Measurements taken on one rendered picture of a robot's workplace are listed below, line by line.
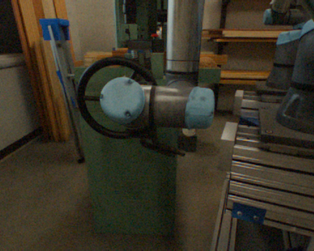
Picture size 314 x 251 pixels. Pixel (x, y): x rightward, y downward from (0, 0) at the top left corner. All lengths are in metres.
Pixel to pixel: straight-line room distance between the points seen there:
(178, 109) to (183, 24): 0.19
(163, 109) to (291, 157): 0.34
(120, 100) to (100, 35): 3.23
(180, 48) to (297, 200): 0.46
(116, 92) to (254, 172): 0.40
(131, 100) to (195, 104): 0.10
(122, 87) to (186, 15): 0.20
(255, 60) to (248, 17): 0.58
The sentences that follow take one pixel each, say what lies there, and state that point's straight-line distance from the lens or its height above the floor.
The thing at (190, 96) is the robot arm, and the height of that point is 0.91.
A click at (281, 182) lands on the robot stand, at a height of 0.68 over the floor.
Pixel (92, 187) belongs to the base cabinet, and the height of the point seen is 0.31.
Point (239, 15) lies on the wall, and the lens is 3.42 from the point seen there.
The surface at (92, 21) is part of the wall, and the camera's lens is 3.62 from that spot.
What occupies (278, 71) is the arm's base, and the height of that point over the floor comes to 0.89.
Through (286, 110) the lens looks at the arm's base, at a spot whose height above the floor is 0.85.
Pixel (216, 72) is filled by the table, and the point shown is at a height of 0.88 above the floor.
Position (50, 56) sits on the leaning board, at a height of 0.87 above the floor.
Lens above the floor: 1.00
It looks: 21 degrees down
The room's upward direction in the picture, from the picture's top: straight up
